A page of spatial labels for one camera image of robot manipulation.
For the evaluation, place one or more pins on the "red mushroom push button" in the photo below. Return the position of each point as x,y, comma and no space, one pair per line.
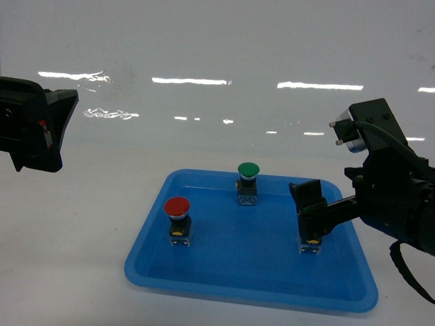
180,229

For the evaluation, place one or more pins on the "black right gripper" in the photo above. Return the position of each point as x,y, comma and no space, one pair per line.
392,196

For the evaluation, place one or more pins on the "green mushroom push button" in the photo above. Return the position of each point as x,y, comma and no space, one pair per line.
246,185

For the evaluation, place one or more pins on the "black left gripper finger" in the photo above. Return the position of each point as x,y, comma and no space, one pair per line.
27,128
61,105

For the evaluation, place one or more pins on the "blue plastic tray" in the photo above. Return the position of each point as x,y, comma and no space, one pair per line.
248,254

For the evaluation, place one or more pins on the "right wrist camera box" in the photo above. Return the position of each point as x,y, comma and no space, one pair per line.
369,125

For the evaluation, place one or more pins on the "yellow mushroom push button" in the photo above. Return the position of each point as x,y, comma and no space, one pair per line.
310,246

